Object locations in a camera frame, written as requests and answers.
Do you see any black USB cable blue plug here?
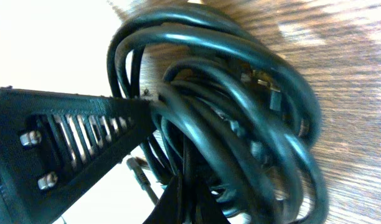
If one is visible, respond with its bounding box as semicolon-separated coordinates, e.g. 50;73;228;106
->
106;3;329;223

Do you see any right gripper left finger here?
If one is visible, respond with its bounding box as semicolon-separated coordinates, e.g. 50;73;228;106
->
143;174;184;224

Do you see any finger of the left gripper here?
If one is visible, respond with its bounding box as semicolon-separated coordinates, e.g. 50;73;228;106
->
0;88;154;223

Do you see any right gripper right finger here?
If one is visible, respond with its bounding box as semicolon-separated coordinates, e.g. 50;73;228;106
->
195;179;230;224

